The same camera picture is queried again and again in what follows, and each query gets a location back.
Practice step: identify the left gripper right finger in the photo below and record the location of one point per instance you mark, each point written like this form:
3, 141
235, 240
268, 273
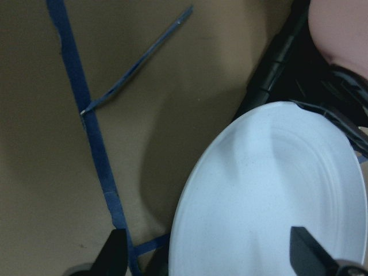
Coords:
308, 257

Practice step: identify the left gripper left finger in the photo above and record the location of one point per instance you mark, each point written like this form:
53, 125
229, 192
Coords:
113, 258

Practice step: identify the blue plate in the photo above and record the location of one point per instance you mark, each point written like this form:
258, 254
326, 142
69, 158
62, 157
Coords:
275, 167

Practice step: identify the pink plate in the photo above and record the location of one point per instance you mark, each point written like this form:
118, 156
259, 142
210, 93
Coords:
339, 31

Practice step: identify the black dish rack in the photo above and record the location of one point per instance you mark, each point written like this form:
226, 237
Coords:
293, 70

